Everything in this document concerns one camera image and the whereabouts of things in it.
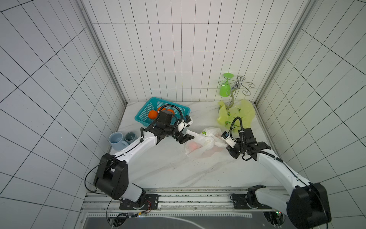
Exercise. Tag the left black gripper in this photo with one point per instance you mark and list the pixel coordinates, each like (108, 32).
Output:
(181, 133)

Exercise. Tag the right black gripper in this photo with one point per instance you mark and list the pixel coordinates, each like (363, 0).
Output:
(234, 150)

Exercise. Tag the white printed plastic bag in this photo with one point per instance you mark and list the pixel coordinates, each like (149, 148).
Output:
(205, 144)

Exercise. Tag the green plastic bag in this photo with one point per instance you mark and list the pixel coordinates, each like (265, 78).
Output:
(244, 110)

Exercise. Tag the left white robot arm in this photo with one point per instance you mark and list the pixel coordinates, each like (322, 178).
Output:
(112, 175)

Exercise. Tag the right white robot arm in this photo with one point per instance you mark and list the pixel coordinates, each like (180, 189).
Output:
(305, 204)

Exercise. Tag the orange two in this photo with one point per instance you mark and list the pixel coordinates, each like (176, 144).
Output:
(161, 109)

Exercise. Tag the orange one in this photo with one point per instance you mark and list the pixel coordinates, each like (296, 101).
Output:
(152, 114)

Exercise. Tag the teal plastic basket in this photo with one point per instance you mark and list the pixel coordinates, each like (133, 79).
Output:
(153, 104)

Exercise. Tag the green plastic wine glass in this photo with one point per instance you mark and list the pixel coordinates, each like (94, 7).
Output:
(225, 86)

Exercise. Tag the dark teal cup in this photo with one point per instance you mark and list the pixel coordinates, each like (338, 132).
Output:
(130, 137)

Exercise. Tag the chrome glass holder stand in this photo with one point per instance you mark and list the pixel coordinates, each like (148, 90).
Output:
(236, 85)

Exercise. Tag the light blue cup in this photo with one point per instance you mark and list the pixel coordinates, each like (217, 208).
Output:
(117, 141)

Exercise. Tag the aluminium mounting rail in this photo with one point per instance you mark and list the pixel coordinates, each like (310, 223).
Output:
(177, 202)

